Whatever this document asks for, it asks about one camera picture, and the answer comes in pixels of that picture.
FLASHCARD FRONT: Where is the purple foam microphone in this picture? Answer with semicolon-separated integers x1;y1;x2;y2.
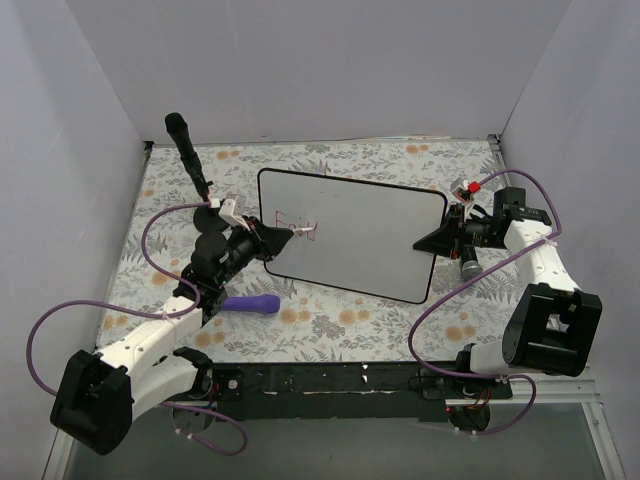
221;294;280;315

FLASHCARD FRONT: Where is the black silver microphone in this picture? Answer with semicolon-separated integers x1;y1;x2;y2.
459;245;483;282

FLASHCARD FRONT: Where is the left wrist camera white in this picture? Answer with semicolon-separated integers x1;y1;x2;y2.
209;194;248;229

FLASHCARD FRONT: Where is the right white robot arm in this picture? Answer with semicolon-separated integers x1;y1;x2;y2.
413;184;603;398

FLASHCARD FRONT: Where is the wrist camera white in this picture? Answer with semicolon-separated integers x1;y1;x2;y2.
450;178;482;205
209;194;248;229

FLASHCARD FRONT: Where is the black round microphone stand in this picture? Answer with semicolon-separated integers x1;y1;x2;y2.
193;207;229;234

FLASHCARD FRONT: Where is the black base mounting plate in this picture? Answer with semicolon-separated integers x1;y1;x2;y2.
200;361;512;422

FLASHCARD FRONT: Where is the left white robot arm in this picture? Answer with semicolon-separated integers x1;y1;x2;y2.
50;217;294;455

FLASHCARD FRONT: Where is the black microphone on stand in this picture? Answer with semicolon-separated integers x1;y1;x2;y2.
165;112;209;201

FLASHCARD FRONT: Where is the white whiteboard black frame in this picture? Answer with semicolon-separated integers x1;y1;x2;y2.
257;168;448;305

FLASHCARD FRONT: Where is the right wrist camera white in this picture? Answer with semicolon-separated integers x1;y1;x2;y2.
450;178;482;205

